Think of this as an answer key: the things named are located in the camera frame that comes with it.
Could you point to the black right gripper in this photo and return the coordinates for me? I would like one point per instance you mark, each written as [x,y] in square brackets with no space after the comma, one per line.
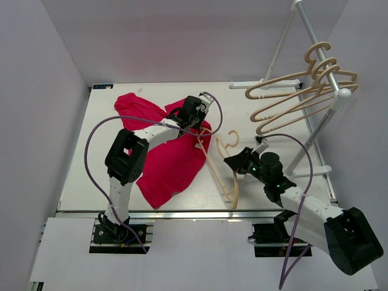
[239,162]

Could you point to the blue label sticker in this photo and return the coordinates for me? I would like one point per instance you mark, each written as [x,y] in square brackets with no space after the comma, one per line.
[102,86]

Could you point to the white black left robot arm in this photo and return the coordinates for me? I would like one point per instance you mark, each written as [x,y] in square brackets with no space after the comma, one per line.
[126,158]

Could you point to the beige hanger front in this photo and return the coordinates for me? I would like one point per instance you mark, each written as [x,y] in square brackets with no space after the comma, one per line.
[232,194]

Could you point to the red t shirt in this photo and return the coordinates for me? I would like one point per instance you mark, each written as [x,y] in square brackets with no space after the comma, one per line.
[171,167]

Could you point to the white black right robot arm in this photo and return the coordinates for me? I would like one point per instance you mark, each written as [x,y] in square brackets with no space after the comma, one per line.
[344,234]

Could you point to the aluminium table rail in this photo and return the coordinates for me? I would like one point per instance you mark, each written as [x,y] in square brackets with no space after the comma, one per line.
[204,214]

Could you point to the white clothes rack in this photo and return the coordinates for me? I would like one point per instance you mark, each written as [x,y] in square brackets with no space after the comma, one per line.
[315,58]

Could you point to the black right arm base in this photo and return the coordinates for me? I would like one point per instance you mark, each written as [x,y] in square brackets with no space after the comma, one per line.
[270,240]

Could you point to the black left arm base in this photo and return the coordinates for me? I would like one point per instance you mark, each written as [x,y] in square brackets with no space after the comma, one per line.
[110,238]

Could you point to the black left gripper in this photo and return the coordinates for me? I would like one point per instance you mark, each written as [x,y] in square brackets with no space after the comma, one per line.
[202,116]

